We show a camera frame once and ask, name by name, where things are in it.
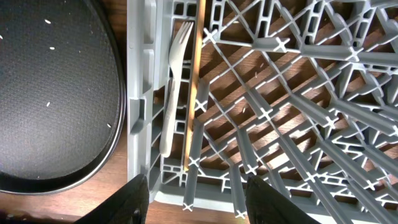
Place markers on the round black serving tray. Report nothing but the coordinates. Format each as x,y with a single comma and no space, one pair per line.
63,94

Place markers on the white plastic fork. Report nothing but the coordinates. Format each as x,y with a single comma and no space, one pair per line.
176,56

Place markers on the grey dishwasher rack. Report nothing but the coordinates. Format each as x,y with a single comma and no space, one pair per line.
300,93

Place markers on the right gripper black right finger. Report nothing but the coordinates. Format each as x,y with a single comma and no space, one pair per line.
265,205

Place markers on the wooden chopstick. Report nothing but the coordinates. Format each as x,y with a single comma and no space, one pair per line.
199,25

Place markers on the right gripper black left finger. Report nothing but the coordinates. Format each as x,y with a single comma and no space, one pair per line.
127,205

